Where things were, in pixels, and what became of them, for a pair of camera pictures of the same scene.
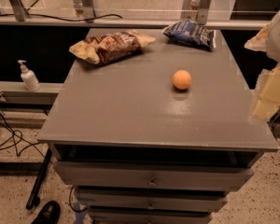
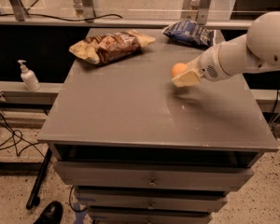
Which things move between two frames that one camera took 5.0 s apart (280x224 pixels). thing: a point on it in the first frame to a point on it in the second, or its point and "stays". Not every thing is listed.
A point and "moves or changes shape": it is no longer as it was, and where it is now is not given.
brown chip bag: [105, 48] stays
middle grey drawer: [153, 198] stays
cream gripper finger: [259, 41] to [194, 64]
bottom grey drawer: [147, 216] stays
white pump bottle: [29, 77] stays
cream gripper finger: [274, 91] to [186, 79]
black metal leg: [34, 199] stays
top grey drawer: [153, 175] stays
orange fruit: [182, 79] moves or changes shape
